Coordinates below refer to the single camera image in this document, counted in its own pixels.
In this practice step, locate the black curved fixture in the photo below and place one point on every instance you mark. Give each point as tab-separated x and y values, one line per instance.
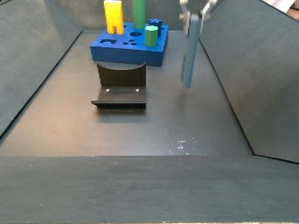
121	87

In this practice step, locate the yellow slotted block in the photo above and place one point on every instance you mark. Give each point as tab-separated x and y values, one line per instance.
113	16

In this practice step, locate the green hexagonal peg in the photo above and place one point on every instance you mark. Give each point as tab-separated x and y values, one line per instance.
138	13

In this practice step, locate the green cylinder peg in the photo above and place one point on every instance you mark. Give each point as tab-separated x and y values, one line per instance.
150	36

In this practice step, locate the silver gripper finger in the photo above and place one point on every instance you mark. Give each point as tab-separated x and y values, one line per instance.
185	16
205	11

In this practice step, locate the dark blue star peg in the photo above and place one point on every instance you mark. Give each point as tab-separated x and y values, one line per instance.
156	22

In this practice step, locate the blue foam peg base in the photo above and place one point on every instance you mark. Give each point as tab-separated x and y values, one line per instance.
126	48

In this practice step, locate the light blue square-circle object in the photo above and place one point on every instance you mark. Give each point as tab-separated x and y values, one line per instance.
190	40

